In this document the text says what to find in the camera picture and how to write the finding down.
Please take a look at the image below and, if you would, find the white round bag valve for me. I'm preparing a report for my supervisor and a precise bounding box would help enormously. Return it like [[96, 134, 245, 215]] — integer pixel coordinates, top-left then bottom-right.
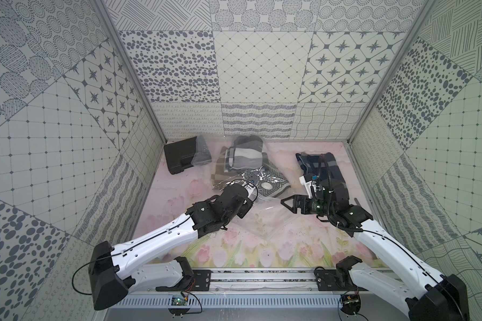
[[261, 183, 273, 190]]

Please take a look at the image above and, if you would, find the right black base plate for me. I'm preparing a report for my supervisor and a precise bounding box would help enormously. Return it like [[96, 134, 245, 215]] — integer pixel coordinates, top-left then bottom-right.
[[313, 267, 356, 292]]

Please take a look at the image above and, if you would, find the black white chevron knit blanket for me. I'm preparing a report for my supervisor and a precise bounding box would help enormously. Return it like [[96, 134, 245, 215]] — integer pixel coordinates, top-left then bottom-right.
[[242, 168, 291, 199]]

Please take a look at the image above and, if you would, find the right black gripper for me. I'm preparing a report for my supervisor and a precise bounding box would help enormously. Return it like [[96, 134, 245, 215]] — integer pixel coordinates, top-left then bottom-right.
[[280, 195, 334, 218]]

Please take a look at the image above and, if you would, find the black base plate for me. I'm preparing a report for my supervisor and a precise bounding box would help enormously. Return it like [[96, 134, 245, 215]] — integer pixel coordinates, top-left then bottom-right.
[[313, 267, 356, 292], [155, 270, 212, 292]]

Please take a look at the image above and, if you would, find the navy plaid blanket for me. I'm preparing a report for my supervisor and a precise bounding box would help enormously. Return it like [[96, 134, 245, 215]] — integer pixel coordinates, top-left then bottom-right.
[[295, 152, 346, 189]]

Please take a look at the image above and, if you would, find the grey white checked blanket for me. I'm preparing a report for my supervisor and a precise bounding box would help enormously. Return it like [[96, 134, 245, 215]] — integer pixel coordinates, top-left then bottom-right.
[[224, 135, 265, 173]]

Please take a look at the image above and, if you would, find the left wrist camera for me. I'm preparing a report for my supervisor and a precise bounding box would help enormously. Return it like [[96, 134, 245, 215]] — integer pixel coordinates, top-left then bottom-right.
[[242, 181, 258, 200]]

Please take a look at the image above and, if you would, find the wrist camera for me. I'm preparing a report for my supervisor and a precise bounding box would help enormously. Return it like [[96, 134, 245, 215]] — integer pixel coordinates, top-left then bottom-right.
[[242, 181, 258, 200], [299, 174, 317, 195]]

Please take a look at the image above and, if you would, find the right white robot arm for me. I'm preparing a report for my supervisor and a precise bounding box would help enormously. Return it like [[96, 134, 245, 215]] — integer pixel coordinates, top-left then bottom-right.
[[288, 175, 470, 320]]

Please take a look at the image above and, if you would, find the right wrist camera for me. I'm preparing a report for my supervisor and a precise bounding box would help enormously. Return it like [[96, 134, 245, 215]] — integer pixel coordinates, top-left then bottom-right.
[[299, 174, 317, 195]]

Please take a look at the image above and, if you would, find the aluminium mounting rail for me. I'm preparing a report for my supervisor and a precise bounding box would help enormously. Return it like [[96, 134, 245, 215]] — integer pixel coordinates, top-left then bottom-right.
[[104, 266, 427, 296]]

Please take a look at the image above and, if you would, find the right black circuit module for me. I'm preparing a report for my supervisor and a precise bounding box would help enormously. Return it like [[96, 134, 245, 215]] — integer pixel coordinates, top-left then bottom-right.
[[340, 294, 362, 316]]

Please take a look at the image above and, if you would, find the left green circuit board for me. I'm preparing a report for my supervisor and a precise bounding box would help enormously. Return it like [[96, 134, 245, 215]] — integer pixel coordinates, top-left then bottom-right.
[[171, 296, 188, 306]]

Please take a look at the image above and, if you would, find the clear plastic vacuum bag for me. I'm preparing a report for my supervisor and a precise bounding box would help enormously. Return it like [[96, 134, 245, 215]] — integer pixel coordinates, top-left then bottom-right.
[[211, 142, 297, 241]]

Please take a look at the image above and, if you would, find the black plastic case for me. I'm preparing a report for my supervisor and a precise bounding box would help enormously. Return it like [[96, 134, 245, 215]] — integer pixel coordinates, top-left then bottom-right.
[[163, 135, 212, 175]]

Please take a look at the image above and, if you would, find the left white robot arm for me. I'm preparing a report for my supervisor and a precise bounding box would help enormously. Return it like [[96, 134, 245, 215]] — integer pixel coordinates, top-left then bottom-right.
[[87, 180, 258, 311]]

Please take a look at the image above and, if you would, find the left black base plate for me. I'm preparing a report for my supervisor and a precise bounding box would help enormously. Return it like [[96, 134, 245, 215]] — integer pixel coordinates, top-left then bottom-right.
[[155, 270, 212, 292]]

